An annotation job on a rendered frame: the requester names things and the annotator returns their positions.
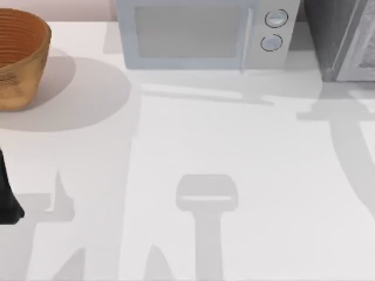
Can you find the microwave oven door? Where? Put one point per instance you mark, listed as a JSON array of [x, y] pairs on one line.
[[187, 35]]

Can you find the pale microwave oven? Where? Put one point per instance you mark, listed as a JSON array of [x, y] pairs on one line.
[[275, 58]]

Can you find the round microwave knob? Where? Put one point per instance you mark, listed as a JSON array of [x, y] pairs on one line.
[[271, 42], [276, 18]]

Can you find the brown woven basket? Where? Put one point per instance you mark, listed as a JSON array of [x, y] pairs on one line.
[[20, 55]]

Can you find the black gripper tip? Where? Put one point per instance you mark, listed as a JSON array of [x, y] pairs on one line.
[[7, 202]]

